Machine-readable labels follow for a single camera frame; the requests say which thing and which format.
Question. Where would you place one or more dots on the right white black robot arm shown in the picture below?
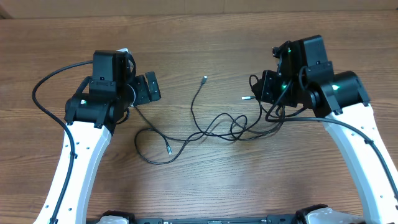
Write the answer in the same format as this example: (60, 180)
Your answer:
(305, 76)

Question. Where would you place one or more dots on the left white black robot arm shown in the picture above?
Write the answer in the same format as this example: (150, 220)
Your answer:
(91, 115)

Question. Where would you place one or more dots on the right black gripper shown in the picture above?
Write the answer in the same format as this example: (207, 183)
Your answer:
(263, 91)

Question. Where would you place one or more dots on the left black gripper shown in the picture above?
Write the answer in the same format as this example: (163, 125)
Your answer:
(143, 95)

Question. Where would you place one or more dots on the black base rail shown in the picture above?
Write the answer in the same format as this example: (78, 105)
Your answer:
(233, 220)

